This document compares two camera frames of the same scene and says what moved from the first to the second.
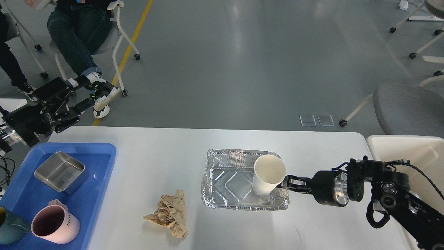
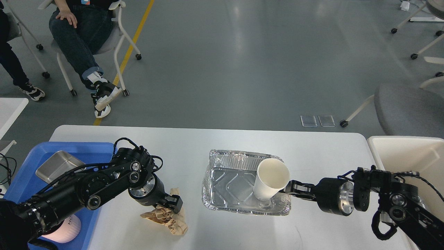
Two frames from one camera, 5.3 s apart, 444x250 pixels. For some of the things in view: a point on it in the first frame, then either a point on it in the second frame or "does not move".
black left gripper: x=32 y=122 -> x=150 y=193
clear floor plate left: x=308 y=120 does not move
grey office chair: x=407 y=109 does not move
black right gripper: x=327 y=187 -> x=333 y=195
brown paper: x=171 y=213 does not move
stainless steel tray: x=59 y=171 does not move
